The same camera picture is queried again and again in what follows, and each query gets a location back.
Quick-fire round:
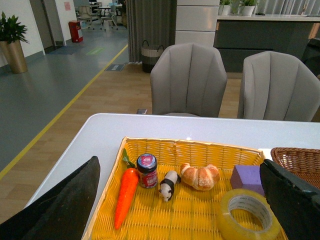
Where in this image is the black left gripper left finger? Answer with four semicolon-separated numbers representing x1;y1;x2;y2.
0;156;101;240

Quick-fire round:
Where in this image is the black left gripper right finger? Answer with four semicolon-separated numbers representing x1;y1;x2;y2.
259;159;320;240

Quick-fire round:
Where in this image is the yellow tape roll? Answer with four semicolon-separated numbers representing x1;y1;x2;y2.
216;188;281;240

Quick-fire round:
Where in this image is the brown wicker basket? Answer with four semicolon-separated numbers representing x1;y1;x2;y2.
270;147;320;189

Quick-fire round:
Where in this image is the yellow wicker basket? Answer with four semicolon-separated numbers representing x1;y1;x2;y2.
84;137;265;240

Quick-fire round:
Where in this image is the striped laundry basket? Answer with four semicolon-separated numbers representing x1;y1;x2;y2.
141;40;165;73

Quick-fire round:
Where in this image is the purple foam block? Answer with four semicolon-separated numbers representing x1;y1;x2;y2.
230;165;265;196

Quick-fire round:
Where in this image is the orange toy carrot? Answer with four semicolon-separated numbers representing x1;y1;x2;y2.
114;168;139;230

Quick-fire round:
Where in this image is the croissant bread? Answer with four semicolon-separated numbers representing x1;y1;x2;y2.
180;163;220;191

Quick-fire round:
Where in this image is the small red-label jar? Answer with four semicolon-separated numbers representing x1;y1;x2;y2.
136;153;158;189

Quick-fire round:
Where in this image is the toy panda figure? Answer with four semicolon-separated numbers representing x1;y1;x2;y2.
158;170;182;202

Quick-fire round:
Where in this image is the grey chair right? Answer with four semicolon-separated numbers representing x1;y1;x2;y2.
237;51;320;122

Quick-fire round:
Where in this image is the grey chair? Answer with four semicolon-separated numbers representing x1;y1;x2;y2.
150;43;228;118
237;51;320;122

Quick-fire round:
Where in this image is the grey chair left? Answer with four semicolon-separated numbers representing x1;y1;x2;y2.
150;43;228;118

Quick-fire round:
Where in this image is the dark kitchen counter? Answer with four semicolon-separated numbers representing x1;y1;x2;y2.
213;17;320;75

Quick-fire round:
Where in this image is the red bin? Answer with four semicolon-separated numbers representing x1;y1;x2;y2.
68;20;83;43

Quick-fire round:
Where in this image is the potted plant gold pot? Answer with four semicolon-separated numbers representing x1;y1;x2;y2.
0;11;29;74

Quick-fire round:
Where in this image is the white potted plant right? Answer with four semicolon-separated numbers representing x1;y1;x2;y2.
239;0;258;17

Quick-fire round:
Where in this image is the white potted plant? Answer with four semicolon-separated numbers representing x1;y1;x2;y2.
218;0;233;16
239;0;258;17

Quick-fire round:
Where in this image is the white potted plant left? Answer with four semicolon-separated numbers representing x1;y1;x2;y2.
218;0;233;16

